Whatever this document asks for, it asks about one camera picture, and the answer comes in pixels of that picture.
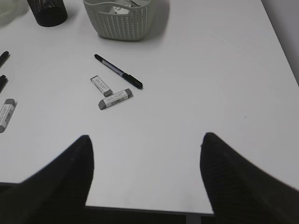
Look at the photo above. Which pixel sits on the black marker pen left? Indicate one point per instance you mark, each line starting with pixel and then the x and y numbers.
pixel 3 57

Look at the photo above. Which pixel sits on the grey white eraser lower right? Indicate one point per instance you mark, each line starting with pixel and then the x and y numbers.
pixel 115 99

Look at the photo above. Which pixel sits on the pale green wavy glass plate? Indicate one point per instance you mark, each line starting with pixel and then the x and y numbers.
pixel 11 10

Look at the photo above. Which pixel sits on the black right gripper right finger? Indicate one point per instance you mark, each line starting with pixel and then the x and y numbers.
pixel 240 192

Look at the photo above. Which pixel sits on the thin black pen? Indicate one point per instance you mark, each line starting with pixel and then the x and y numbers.
pixel 129 78

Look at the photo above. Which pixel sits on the black mesh pen holder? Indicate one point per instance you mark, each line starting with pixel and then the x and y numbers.
pixel 48 13

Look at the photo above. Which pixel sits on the grey white eraser upper right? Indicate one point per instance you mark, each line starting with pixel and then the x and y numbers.
pixel 101 86

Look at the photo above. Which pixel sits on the grey white eraser centre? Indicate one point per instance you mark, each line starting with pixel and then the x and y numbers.
pixel 6 113

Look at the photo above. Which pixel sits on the grey white eraser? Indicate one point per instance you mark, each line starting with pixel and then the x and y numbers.
pixel 115 99
pixel 6 113
pixel 101 86

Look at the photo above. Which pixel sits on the pale green plastic basket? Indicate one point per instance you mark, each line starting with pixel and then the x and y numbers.
pixel 133 26

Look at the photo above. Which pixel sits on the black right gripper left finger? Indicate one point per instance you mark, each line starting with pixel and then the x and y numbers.
pixel 56 194

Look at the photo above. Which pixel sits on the white waste paper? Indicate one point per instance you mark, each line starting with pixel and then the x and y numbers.
pixel 127 3

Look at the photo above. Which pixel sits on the black marker pen blue label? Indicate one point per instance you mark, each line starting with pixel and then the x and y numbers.
pixel 3 82

